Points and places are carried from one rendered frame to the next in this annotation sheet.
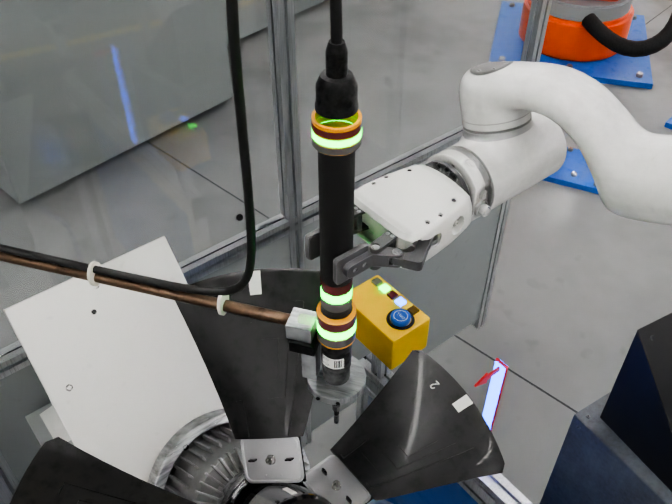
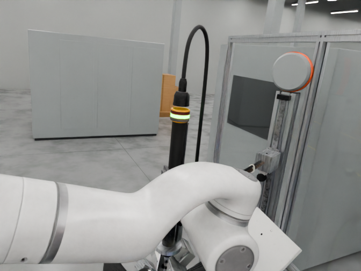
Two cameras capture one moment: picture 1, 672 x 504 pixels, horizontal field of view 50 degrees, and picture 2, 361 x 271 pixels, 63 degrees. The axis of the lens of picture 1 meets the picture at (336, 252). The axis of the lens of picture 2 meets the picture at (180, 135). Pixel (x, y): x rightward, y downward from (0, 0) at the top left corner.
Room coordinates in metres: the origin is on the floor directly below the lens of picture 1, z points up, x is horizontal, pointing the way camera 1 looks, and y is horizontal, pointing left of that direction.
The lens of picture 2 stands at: (0.76, -0.61, 1.92)
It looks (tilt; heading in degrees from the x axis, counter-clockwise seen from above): 16 degrees down; 110
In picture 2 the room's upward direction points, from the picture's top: 5 degrees clockwise
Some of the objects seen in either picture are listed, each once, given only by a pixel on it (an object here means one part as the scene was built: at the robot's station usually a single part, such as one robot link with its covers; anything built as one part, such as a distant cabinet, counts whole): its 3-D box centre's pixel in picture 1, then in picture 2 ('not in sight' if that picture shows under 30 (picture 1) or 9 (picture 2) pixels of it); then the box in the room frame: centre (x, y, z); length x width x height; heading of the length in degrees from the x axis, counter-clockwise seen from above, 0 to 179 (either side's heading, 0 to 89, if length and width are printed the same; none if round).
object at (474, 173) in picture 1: (456, 187); not in sight; (0.63, -0.13, 1.64); 0.09 x 0.03 x 0.08; 39
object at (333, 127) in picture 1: (336, 130); (180, 115); (0.53, 0.00, 1.78); 0.04 x 0.04 x 0.03
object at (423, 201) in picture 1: (414, 209); not in sight; (0.59, -0.08, 1.64); 0.11 x 0.10 x 0.07; 129
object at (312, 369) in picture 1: (328, 353); (171, 229); (0.53, 0.01, 1.48); 0.09 x 0.07 x 0.10; 73
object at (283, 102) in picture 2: not in sight; (271, 165); (0.72, 0.65, 1.48); 0.05 x 0.03 x 0.62; 164
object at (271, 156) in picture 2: not in sight; (267, 160); (0.70, 0.60, 1.52); 0.10 x 0.07 x 0.08; 74
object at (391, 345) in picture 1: (384, 323); not in sight; (0.98, -0.10, 1.02); 0.16 x 0.10 x 0.11; 39
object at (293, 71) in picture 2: not in sight; (291, 72); (0.73, 0.69, 1.88); 0.17 x 0.15 x 0.16; 129
